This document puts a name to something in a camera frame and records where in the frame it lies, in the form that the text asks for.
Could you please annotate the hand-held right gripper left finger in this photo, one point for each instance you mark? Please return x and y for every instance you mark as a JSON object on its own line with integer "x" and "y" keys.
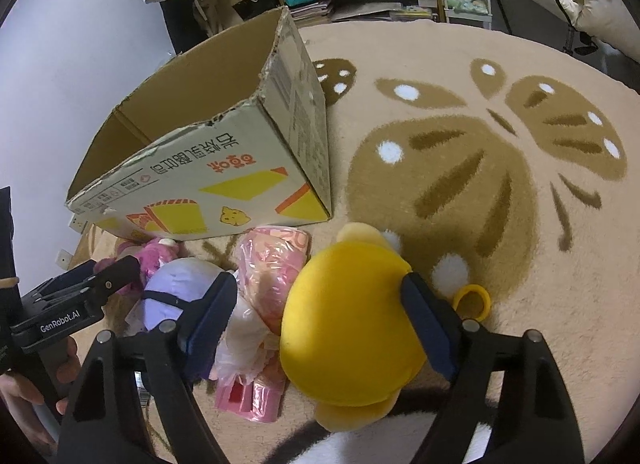
{"x": 205, "y": 329}

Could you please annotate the pile of flat magazines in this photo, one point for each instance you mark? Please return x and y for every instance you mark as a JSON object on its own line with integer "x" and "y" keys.
{"x": 380, "y": 7}

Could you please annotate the yellow plush toy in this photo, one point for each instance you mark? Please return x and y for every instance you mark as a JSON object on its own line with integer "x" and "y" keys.
{"x": 350, "y": 324}

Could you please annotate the black hanging coat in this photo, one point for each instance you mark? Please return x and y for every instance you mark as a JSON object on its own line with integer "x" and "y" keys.
{"x": 177, "y": 24}

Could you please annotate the pale white plush toy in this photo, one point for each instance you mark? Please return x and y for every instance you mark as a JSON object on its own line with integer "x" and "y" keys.
{"x": 175, "y": 284}

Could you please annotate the person's left hand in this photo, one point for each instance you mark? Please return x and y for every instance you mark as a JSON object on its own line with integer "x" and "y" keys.
{"x": 15, "y": 394}

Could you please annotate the beige butterfly blanket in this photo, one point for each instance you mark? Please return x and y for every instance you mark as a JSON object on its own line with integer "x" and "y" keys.
{"x": 500, "y": 269}

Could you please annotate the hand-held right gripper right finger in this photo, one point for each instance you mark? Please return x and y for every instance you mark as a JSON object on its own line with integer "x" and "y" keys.
{"x": 430, "y": 324}

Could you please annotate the printed cardboard box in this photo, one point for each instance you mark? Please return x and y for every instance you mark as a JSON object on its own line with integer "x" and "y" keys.
{"x": 240, "y": 169}

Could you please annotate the stack of old books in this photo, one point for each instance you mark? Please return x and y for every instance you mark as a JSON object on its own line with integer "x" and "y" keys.
{"x": 310, "y": 12}

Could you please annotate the pink plush toy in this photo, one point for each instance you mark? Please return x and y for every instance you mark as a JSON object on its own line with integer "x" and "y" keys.
{"x": 155, "y": 254}

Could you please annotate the white wall socket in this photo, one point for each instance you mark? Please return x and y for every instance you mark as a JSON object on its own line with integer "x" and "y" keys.
{"x": 78, "y": 223}
{"x": 66, "y": 258}

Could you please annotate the pink plastic bag bundle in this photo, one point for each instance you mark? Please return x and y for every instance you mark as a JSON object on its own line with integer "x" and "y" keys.
{"x": 270, "y": 269}

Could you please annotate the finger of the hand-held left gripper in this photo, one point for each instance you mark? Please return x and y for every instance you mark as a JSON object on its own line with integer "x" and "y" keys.
{"x": 117, "y": 276}

